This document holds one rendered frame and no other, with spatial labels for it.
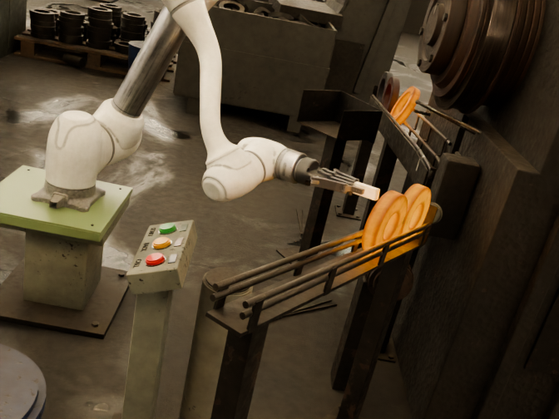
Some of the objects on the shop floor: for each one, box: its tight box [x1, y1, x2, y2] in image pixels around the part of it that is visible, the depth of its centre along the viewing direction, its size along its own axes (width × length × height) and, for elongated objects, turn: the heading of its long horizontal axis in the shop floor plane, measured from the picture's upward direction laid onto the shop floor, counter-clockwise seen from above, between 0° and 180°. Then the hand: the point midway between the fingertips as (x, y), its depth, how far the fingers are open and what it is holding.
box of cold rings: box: [173, 0, 338, 133], centre depth 461 cm, size 103×83×79 cm
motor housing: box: [330, 247, 413, 391], centre depth 189 cm, size 13×22×54 cm, turn 156°
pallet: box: [13, 3, 179, 82], centre depth 519 cm, size 120×81×44 cm
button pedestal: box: [111, 220, 197, 419], centre depth 151 cm, size 16×24×62 cm, turn 156°
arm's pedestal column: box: [0, 232, 129, 339], centre depth 210 cm, size 40×40×31 cm
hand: (366, 190), depth 163 cm, fingers closed
